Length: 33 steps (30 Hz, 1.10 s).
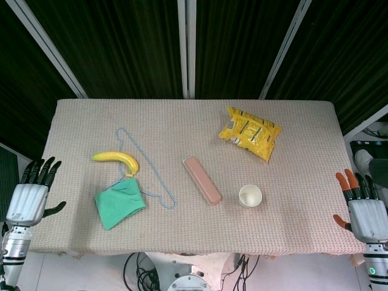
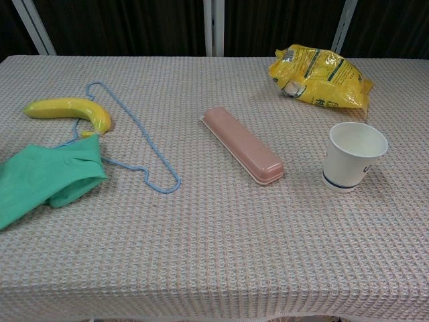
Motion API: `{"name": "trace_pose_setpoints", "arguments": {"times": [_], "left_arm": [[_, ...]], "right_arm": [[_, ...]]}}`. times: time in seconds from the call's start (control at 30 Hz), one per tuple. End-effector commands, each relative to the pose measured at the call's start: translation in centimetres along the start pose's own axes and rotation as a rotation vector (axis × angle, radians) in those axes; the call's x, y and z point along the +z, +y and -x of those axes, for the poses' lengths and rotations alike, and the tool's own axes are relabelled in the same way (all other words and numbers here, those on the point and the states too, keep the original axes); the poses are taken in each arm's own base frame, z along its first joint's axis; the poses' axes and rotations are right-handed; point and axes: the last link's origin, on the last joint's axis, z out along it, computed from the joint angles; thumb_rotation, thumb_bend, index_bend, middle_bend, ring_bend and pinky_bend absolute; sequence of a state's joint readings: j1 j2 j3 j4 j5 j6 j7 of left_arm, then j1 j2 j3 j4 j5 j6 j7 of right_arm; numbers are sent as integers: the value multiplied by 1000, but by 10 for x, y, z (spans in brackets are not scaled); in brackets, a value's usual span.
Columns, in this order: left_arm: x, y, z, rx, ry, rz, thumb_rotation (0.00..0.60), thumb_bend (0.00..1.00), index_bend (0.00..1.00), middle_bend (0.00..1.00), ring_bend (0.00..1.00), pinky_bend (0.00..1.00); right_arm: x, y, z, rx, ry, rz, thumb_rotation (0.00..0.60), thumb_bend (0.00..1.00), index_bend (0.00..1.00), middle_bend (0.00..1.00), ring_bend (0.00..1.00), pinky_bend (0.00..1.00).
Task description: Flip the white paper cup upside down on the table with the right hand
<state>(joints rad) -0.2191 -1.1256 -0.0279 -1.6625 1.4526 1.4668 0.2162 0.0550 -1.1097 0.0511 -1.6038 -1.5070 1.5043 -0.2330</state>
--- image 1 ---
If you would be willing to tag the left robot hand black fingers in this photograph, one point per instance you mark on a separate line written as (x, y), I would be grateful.
(27, 200)

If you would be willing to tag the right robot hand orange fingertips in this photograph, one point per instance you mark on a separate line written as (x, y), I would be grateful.
(368, 218)

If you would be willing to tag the white paper cup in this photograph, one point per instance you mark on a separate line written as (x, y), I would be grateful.
(250, 196)

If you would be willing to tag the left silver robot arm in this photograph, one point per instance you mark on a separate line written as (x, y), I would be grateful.
(13, 251)

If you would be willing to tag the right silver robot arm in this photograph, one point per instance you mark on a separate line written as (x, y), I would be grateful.
(376, 263)

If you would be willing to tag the white shoe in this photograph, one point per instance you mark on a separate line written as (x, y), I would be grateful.
(363, 159)

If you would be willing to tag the black equipment box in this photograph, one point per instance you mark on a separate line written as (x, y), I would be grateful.
(359, 145)

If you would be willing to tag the green cloth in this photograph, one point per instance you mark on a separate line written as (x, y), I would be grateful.
(119, 203)

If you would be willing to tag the yellow banana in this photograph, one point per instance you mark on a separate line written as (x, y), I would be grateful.
(121, 156)

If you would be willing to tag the dark green curtain panel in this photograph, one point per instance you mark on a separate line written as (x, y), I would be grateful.
(342, 54)
(21, 91)
(236, 45)
(121, 45)

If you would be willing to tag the light blue clothes hanger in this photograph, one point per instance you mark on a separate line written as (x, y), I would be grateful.
(150, 165)

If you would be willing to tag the yellow snack bag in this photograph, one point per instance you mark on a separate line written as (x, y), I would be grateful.
(251, 133)

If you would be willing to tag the beige woven tablecloth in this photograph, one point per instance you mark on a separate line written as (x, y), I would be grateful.
(194, 227)

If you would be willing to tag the pink oblong plastic case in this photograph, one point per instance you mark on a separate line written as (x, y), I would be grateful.
(201, 180)

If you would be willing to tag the grey robot torso base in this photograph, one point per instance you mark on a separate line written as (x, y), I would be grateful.
(189, 283)

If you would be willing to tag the white metal frame post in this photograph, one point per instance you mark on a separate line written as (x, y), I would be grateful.
(187, 45)
(368, 119)
(285, 48)
(50, 48)

